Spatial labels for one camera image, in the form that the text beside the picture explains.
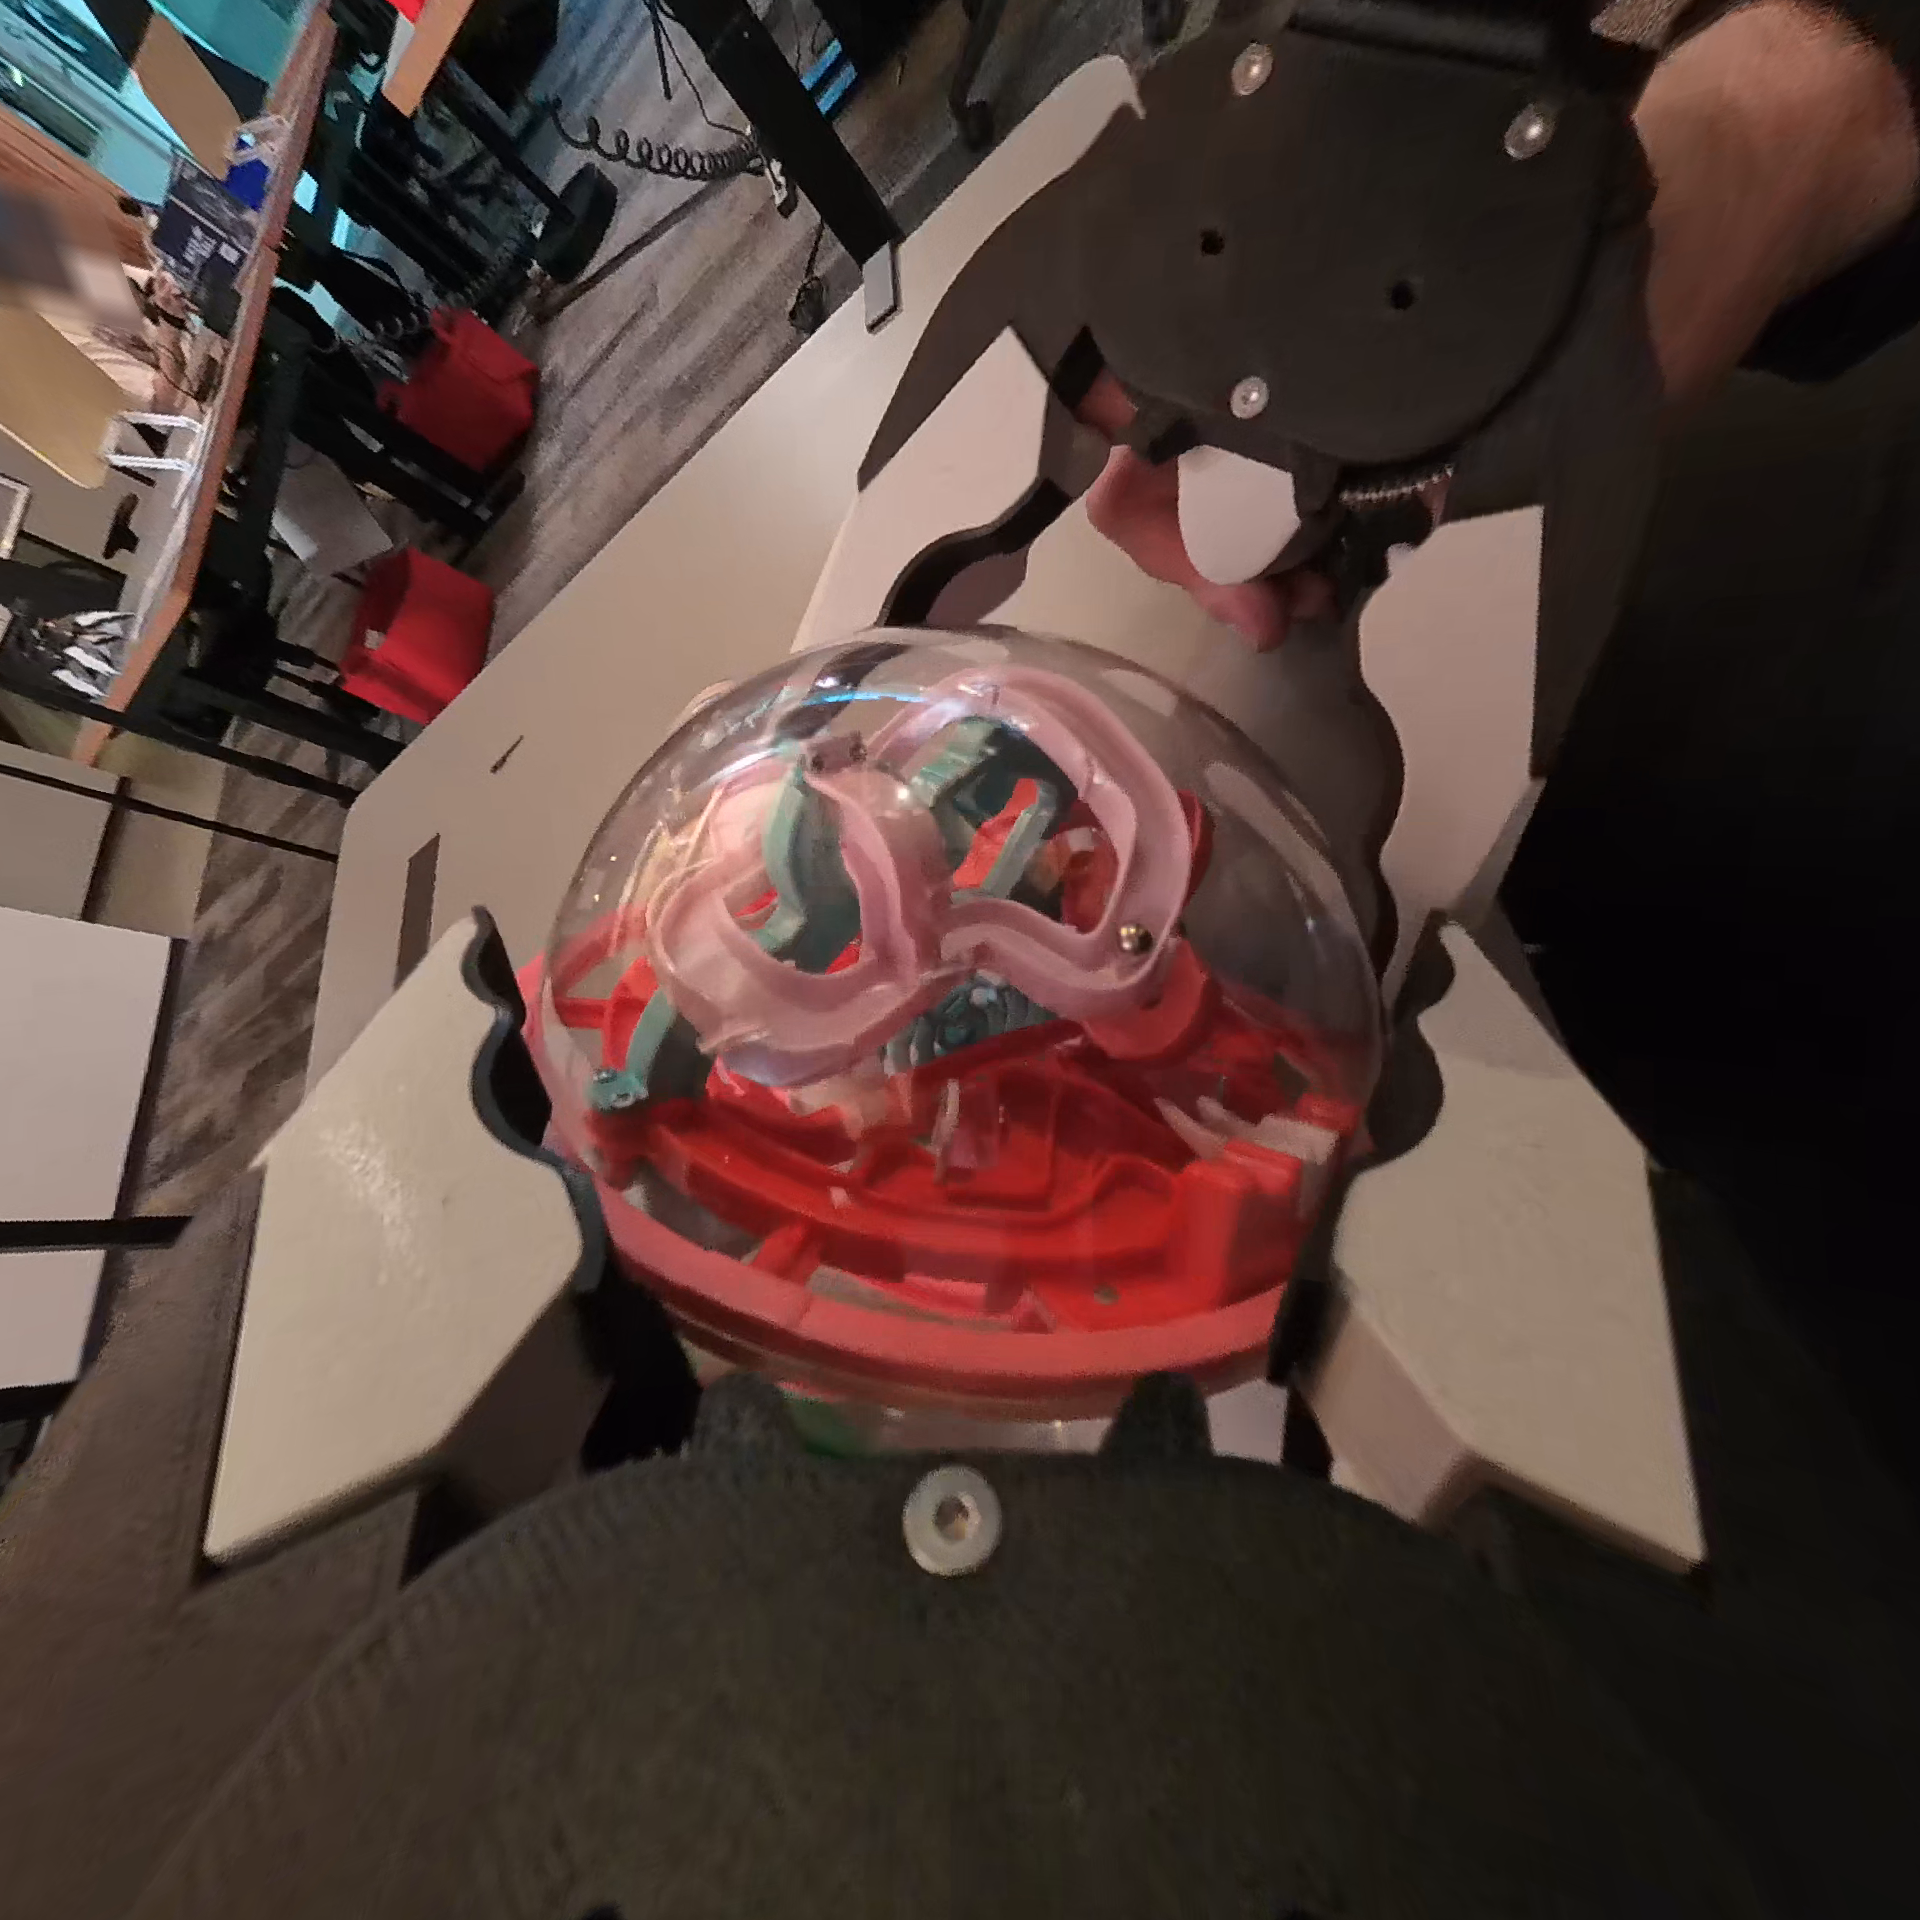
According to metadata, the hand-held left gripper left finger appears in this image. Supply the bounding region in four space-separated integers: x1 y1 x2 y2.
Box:
198 902 606 1566

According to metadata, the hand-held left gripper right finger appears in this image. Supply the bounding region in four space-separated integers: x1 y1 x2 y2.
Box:
1280 913 1708 1573

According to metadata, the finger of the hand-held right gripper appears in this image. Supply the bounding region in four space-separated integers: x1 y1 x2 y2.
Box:
786 117 1151 665
1350 502 1554 1041

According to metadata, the clear maze ball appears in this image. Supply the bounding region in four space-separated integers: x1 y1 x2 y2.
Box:
522 626 1384 1434

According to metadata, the person's right hand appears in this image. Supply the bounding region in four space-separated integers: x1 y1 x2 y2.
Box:
1083 0 1900 650

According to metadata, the white cabinet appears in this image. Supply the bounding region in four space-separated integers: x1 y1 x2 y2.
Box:
0 902 184 1353

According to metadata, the red storage bin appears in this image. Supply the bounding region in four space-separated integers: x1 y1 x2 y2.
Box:
339 544 500 724
372 304 543 481

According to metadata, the wooden desk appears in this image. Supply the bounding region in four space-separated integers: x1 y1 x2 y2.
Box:
67 0 344 770

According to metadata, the black coiled cable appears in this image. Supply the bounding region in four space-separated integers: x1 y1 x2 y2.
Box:
567 117 759 187

